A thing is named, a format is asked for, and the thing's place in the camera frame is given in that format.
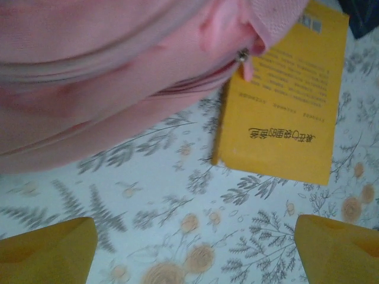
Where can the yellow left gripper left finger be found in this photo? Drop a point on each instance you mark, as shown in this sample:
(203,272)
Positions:
(44,254)

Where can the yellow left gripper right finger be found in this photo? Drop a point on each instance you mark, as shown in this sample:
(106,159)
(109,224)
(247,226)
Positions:
(340,254)

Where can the yellow book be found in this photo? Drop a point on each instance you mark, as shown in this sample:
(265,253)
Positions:
(281,118)

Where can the pink backpack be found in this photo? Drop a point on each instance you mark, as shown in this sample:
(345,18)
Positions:
(89,74)

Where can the small dark blue book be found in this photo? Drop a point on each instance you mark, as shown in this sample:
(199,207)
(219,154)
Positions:
(364,17)

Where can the floral tablecloth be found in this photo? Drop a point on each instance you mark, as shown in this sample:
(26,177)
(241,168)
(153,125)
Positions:
(148,207)

